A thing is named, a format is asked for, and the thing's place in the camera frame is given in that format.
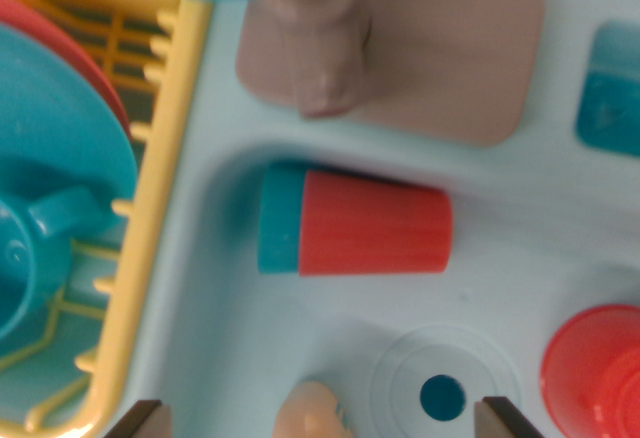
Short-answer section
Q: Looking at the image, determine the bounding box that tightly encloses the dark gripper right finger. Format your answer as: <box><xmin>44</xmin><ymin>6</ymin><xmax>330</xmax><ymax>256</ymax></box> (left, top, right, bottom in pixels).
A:
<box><xmin>473</xmin><ymin>395</ymin><xmax>544</xmax><ymax>438</ymax></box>

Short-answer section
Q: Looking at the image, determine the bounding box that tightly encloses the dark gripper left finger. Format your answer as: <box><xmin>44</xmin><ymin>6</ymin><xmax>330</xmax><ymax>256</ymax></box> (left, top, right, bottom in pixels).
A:
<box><xmin>102</xmin><ymin>399</ymin><xmax>174</xmax><ymax>438</ymax></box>

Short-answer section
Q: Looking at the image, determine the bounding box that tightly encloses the beige detergent bottle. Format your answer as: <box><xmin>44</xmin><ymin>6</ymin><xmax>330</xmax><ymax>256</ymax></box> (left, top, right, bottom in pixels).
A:
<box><xmin>272</xmin><ymin>380</ymin><xmax>354</xmax><ymax>438</ymax></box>

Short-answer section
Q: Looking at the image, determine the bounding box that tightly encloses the light blue toy sink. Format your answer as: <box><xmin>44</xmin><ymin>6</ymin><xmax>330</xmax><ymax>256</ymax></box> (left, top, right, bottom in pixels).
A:
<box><xmin>0</xmin><ymin>0</ymin><xmax>640</xmax><ymax>438</ymax></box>

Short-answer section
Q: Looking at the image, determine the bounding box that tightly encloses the red plastic mug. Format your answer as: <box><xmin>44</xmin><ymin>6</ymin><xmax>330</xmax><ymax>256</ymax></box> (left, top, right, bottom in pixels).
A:
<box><xmin>542</xmin><ymin>304</ymin><xmax>640</xmax><ymax>438</ymax></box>

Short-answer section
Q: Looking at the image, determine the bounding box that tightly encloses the teal plastic mug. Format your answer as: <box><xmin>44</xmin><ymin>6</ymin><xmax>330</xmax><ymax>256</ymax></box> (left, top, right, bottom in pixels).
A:
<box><xmin>0</xmin><ymin>185</ymin><xmax>109</xmax><ymax>344</ymax></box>

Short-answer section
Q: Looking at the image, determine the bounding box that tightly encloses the red plastic tumbler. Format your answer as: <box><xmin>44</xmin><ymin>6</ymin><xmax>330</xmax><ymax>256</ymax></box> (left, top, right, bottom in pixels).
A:
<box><xmin>298</xmin><ymin>170</ymin><xmax>454</xmax><ymax>277</ymax></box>

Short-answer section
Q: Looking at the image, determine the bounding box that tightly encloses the yellow dish rack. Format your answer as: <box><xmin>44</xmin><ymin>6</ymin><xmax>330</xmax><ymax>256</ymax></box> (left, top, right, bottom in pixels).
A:
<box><xmin>0</xmin><ymin>0</ymin><xmax>214</xmax><ymax>438</ymax></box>

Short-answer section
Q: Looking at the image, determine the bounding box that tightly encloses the teal plastic tumbler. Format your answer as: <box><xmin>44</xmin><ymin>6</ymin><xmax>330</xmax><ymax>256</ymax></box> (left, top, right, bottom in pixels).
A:
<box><xmin>257</xmin><ymin>165</ymin><xmax>306</xmax><ymax>275</ymax></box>

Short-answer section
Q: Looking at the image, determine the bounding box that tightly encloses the teal plastic plate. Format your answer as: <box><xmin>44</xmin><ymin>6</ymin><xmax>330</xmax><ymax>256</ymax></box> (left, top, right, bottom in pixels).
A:
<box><xmin>0</xmin><ymin>22</ymin><xmax>139</xmax><ymax>259</ymax></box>

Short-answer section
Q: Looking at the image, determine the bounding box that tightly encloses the teal dish brush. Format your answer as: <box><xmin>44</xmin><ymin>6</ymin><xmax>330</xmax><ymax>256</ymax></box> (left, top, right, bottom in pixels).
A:
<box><xmin>575</xmin><ymin>70</ymin><xmax>640</xmax><ymax>157</ymax></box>

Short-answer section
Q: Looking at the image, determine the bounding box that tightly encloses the grey toy faucet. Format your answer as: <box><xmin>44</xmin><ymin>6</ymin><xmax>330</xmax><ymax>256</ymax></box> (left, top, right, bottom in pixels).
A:
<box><xmin>234</xmin><ymin>0</ymin><xmax>546</xmax><ymax>148</ymax></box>

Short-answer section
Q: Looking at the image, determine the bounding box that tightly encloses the red plastic plate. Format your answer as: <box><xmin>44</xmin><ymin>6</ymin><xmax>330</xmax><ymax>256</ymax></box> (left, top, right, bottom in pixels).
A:
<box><xmin>0</xmin><ymin>0</ymin><xmax>134</xmax><ymax>139</ymax></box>

